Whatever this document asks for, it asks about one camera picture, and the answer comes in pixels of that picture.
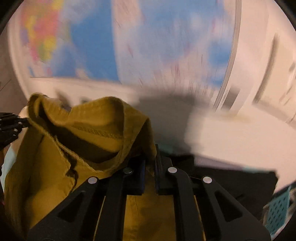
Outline mustard yellow garment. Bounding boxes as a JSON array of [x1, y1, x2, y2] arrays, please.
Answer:
[[4, 93, 176, 240]]

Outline teal perforated storage basket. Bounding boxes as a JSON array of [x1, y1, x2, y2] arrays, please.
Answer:
[[263, 186, 291, 240]]

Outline black garment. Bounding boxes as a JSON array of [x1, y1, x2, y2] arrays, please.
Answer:
[[160, 151, 278, 220]]

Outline colourful wall map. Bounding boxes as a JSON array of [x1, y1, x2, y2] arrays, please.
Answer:
[[19, 0, 239, 93]]

